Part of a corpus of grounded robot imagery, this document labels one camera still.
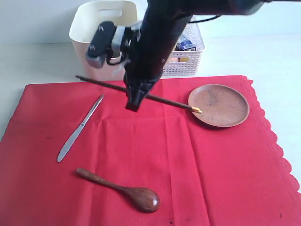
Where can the white perforated plastic basket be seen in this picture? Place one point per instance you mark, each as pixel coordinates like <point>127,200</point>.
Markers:
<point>186,63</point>

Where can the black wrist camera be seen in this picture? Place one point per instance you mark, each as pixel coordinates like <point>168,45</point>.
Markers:
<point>109,45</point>

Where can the dark wooden spoon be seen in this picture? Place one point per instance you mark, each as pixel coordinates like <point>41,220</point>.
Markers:
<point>142,198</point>

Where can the dark wooden chopstick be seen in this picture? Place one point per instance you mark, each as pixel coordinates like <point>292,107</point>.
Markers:
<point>148,96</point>

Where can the red table cloth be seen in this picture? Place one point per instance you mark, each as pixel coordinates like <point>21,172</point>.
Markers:
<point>203,177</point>

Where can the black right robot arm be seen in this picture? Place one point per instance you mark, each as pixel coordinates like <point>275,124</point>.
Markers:
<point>215,9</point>

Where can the metal table knife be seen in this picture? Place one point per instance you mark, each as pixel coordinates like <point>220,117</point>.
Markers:
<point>72,138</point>

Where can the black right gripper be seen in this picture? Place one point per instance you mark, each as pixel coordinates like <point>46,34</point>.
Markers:
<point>162,24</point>

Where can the blue white milk carton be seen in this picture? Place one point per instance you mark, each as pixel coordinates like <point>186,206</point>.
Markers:
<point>184,44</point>

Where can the brown wooden plate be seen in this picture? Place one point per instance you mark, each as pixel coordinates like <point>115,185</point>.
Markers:
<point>221,106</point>

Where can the yellow lemon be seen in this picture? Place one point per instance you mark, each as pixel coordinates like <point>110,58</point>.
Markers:
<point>184,59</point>

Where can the brown egg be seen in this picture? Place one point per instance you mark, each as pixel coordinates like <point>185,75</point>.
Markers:
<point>173,60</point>

